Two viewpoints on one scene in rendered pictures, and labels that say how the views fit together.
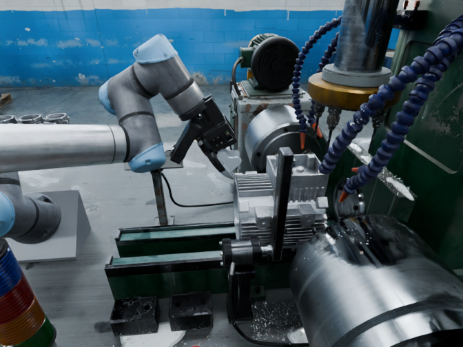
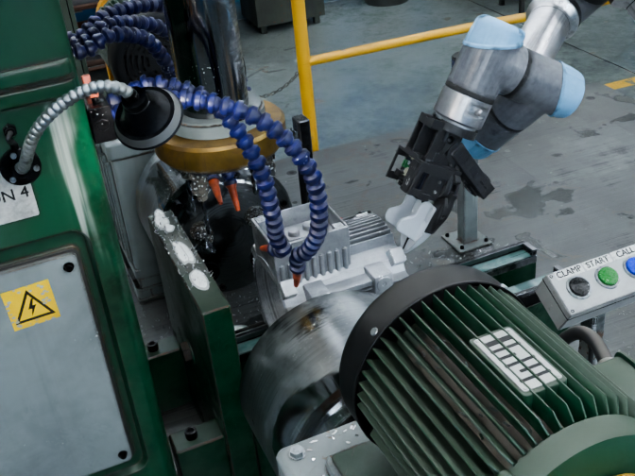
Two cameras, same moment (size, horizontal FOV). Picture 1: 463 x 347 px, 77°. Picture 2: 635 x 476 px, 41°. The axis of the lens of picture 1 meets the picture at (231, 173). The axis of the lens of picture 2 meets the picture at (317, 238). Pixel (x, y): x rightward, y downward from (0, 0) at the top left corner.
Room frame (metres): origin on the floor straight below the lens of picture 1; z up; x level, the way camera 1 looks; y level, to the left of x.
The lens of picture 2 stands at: (1.65, -0.41, 1.77)
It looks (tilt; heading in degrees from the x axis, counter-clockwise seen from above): 31 degrees down; 165
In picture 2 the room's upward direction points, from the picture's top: 6 degrees counter-clockwise
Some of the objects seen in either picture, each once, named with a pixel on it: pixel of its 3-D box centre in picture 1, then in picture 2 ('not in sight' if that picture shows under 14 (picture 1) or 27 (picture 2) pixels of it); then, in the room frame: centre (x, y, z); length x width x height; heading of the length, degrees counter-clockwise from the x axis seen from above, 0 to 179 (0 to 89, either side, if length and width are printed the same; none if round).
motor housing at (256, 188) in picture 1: (275, 209); (330, 285); (0.59, -0.11, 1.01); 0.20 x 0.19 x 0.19; 95
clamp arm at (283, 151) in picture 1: (279, 209); (308, 188); (0.45, -0.09, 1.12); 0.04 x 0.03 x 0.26; 96
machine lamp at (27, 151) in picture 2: not in sight; (87, 129); (0.85, -0.41, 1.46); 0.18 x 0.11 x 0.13; 96
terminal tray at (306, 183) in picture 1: (294, 177); (300, 243); (0.59, -0.15, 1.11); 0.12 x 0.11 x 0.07; 95
